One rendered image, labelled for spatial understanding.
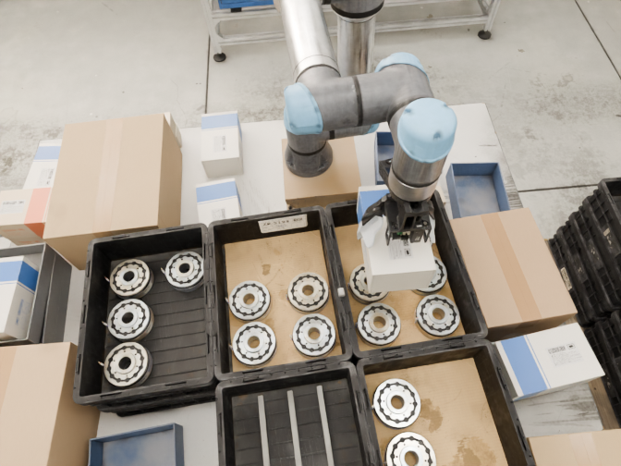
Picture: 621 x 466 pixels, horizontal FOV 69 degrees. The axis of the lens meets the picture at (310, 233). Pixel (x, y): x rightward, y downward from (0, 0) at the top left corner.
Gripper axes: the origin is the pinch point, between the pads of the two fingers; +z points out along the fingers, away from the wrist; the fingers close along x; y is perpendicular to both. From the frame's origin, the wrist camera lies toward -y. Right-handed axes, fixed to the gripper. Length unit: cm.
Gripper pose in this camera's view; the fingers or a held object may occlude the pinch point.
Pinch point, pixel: (394, 232)
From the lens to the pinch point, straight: 92.5
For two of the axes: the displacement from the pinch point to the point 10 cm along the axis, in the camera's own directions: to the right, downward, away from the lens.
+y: 0.7, 8.7, -4.8
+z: 0.3, 4.8, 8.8
